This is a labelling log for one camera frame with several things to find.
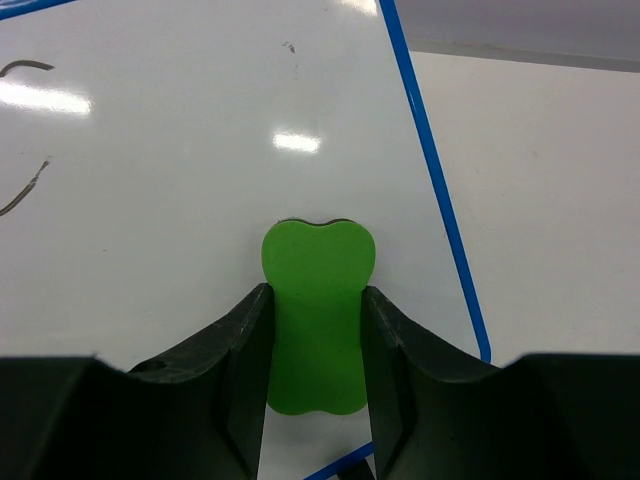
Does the blue framed whiteboard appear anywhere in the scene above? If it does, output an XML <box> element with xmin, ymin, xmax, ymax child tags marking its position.
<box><xmin>1</xmin><ymin>1</ymin><xmax>491</xmax><ymax>479</ymax></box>

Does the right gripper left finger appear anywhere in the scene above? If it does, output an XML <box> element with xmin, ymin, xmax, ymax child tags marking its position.
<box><xmin>1</xmin><ymin>284</ymin><xmax>274</xmax><ymax>479</ymax></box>

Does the green whiteboard eraser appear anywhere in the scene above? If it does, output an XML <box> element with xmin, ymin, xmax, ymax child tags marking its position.
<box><xmin>261</xmin><ymin>219</ymin><xmax>376</xmax><ymax>416</ymax></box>

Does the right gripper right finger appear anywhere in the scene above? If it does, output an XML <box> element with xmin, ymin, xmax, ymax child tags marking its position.
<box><xmin>361</xmin><ymin>287</ymin><xmax>639</xmax><ymax>479</ymax></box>

